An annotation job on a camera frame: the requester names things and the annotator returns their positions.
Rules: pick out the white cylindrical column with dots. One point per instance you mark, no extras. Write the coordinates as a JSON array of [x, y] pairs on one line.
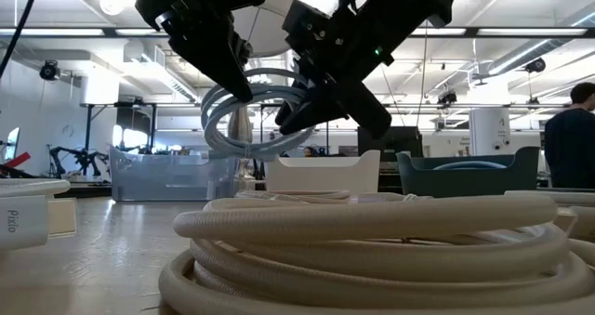
[[490, 129]]

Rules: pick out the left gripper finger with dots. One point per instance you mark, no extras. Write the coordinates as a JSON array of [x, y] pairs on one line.
[[214, 55], [245, 50]]

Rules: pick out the translucent grey plastic bin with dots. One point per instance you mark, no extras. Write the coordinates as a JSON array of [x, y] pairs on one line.
[[162, 180]]

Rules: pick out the teal plastic bin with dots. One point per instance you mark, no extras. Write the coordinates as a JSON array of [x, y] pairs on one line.
[[465, 182]]

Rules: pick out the black monitor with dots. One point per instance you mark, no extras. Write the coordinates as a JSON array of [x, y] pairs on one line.
[[390, 143]]

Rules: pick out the black ceiling camera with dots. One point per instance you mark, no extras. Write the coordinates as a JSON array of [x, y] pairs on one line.
[[536, 65], [49, 71]]

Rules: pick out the white plastic bin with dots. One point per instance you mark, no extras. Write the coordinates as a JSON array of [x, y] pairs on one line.
[[325, 175]]

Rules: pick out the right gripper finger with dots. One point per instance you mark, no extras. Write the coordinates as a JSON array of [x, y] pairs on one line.
[[369, 110], [311, 113]]

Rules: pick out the person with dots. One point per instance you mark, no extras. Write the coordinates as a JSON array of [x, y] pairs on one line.
[[572, 143]]

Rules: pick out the black background robot arm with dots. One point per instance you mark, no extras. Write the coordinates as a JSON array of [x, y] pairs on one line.
[[81, 159]]

